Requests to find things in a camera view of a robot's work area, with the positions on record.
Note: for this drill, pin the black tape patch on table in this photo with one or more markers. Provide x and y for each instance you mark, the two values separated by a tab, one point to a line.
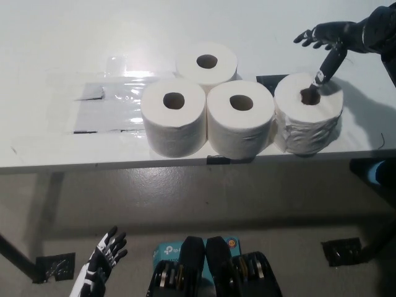
269	81

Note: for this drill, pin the black object with blue patch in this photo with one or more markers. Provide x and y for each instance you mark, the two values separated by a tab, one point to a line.
362	171

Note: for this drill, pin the black floor tape patch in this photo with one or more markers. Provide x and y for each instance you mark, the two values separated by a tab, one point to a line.
55	267
340	252

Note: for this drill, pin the grey tape patch with clear film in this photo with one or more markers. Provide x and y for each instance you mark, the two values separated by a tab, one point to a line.
105	114

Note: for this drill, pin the wrinkled white toilet paper roll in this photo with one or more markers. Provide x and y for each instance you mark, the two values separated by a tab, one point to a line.
306	123

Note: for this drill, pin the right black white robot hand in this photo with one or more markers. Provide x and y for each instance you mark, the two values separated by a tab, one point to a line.
340	35

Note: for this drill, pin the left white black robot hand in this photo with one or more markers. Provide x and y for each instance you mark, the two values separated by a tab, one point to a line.
92	266

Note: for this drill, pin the small black tape strip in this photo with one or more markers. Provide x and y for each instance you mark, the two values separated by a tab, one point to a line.
218	160

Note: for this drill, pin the smooth white toilet paper roll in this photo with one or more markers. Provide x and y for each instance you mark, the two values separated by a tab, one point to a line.
174	130
188	68
238	130

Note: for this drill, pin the black robot body blocks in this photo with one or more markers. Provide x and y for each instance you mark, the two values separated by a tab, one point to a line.
216	266

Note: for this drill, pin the teal tp-link box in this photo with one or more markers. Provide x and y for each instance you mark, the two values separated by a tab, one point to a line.
167	252

